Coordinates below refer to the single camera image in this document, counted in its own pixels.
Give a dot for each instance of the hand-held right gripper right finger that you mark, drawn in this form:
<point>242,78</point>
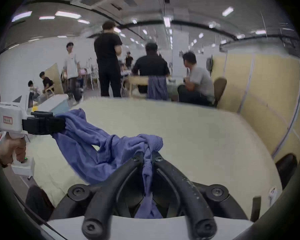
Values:
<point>182,191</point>

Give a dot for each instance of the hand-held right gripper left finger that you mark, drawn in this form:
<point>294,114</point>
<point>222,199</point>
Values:
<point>107,194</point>

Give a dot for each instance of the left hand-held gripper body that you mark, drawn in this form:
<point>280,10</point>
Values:
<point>8,119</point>

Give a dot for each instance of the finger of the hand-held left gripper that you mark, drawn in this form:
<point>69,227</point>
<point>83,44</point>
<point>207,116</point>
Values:
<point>48,125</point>
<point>42,113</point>

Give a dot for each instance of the blue garment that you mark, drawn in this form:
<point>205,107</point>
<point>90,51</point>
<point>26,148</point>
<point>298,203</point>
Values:
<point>95,146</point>

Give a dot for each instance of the person's left hand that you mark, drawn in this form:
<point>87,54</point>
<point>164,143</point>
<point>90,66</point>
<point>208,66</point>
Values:
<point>7,151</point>

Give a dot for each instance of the table with pale cover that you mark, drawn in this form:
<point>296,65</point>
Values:
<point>56,103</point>

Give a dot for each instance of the bed with beige sheet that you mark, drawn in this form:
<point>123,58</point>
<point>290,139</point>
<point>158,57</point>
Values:
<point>190,139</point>

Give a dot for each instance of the person's legs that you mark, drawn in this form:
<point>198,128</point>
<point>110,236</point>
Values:
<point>38,204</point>

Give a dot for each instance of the wooden chair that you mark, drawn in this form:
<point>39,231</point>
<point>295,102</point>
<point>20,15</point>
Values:
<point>137,84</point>

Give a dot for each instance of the blue striped cloth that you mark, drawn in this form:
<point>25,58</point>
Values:
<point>158,87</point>

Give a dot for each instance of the black chair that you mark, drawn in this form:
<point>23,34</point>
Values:
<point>287,170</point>

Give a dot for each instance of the brown padded chair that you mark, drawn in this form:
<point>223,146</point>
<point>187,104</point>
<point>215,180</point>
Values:
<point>220,89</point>

